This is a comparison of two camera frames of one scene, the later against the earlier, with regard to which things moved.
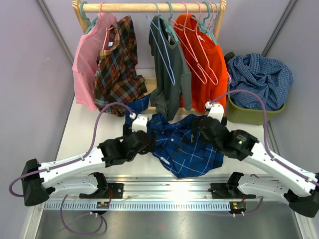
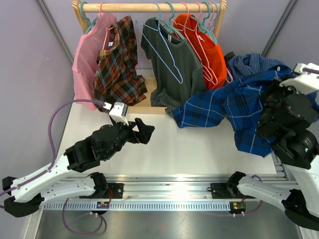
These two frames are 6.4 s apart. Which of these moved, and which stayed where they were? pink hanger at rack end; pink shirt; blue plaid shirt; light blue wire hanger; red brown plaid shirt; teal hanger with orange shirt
Moved: light blue wire hanger; blue plaid shirt
Stayed: red brown plaid shirt; teal hanger with orange shirt; pink hanger at rack end; pink shirt
